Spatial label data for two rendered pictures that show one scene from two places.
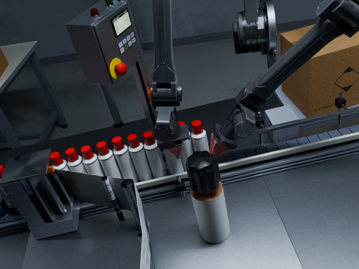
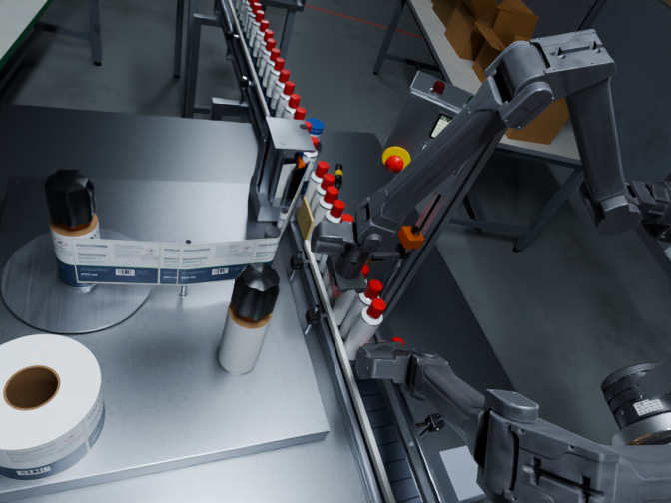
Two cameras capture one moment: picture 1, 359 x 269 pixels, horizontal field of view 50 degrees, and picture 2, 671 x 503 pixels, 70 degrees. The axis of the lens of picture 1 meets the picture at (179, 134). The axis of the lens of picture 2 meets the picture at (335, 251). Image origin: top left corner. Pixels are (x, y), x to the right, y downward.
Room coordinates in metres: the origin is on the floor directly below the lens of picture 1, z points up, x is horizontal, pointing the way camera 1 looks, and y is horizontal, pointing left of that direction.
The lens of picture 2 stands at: (0.50, -0.56, 1.85)
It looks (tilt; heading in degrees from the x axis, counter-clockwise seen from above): 44 degrees down; 56
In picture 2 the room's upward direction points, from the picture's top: 23 degrees clockwise
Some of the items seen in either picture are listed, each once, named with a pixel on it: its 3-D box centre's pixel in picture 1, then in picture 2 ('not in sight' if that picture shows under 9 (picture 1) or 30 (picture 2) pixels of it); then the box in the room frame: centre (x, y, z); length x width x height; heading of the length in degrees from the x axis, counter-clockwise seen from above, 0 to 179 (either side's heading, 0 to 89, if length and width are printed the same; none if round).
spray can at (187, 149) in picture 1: (186, 148); (361, 310); (1.01, -0.01, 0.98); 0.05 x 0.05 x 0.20
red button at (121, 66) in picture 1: (120, 69); (394, 163); (1.02, 0.12, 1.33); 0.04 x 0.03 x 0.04; 144
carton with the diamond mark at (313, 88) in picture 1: (329, 65); not in sight; (1.30, -0.64, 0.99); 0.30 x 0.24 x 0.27; 95
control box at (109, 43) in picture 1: (107, 42); (433, 136); (1.09, 0.14, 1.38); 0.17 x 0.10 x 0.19; 144
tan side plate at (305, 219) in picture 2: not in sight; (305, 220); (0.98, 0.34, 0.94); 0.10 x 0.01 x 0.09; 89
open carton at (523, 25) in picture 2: not in sight; (516, 58); (2.62, 1.61, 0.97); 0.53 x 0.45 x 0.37; 169
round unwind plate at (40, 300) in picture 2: not in sight; (82, 275); (0.41, 0.22, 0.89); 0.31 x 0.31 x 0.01
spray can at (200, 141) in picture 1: (201, 147); (363, 329); (1.00, -0.06, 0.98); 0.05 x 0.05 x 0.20
